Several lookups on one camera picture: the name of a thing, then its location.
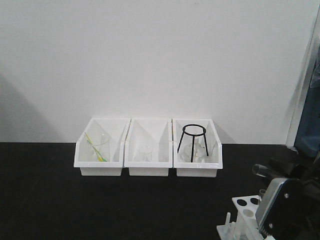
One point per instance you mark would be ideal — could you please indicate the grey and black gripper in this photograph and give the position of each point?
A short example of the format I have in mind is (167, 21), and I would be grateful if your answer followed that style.
(290, 208)

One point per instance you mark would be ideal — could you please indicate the clear glass test tube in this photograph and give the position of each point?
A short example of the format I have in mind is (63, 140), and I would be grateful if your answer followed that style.
(263, 171)
(261, 193)

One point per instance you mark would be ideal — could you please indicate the white test tube rack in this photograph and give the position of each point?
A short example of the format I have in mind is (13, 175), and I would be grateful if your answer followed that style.
(245, 227)

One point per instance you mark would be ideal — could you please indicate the white right storage bin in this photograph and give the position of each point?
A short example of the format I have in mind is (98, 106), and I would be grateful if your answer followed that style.
(211, 164)

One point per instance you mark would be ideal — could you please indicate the white storage bin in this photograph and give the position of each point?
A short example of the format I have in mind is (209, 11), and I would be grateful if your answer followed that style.
(156, 133)
(84, 159)
(211, 164)

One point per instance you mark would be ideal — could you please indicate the round glass flask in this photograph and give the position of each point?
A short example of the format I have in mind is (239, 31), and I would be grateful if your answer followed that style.
(194, 153)

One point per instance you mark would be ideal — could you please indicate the white middle storage bin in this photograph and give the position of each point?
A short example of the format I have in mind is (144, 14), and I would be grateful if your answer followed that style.
(156, 133)

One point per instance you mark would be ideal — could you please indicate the small glass beaker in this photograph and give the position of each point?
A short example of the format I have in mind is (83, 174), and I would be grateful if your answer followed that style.
(145, 153)

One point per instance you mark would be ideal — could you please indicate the yellow green stirring stick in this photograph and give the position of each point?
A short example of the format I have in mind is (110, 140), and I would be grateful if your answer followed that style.
(99, 156)

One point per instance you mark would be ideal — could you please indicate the white left storage bin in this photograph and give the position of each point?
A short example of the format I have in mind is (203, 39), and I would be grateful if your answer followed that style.
(84, 159)

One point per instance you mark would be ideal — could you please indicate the large glass beaker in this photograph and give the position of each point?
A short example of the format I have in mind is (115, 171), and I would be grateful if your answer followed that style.
(101, 142)

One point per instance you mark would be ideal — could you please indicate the black wire tripod stand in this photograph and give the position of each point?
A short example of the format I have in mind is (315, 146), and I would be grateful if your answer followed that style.
(192, 133)

